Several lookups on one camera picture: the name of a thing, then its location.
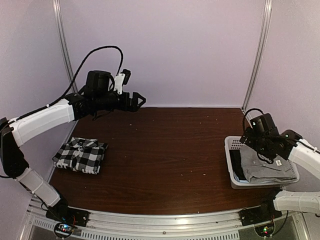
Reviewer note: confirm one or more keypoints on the white plastic laundry basket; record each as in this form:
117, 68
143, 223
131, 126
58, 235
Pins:
232, 142

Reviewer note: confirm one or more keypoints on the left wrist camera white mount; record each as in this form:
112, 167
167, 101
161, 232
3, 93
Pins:
120, 80

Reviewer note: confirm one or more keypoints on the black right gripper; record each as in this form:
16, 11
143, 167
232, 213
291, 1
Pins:
250, 140

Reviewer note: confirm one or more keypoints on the black shirt in basket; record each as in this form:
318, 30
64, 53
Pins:
235, 158

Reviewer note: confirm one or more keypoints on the aluminium frame post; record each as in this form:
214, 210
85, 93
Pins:
264, 31
63, 43

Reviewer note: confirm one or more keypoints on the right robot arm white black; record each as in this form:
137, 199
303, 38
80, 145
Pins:
293, 147

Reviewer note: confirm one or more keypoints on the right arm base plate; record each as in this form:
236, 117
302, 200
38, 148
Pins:
263, 213

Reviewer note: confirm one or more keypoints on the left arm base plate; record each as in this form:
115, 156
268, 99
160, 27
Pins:
68, 215

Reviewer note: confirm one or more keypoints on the black white plaid folded shirt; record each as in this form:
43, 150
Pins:
83, 155

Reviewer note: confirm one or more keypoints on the light blue shirt in basket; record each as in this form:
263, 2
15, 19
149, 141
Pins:
238, 180

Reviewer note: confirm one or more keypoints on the left aluminium frame post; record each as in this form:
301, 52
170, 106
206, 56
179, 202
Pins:
63, 43

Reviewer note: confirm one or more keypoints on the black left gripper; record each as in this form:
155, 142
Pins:
133, 107

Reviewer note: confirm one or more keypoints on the grey long sleeve shirt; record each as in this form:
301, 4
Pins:
257, 171

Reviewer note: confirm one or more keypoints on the circuit board with leds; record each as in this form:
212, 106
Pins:
62, 230
264, 230

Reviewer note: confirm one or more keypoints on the left circuit board with LEDs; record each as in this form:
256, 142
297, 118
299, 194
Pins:
62, 230

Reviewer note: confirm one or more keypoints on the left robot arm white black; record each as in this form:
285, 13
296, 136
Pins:
16, 132

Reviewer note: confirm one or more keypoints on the front aluminium rail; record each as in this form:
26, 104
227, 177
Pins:
223, 225

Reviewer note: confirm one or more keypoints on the right circuit board with LEDs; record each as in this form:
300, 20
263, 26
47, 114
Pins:
264, 230

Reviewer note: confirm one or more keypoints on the right aluminium frame post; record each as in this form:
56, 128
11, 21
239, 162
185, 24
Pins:
264, 31

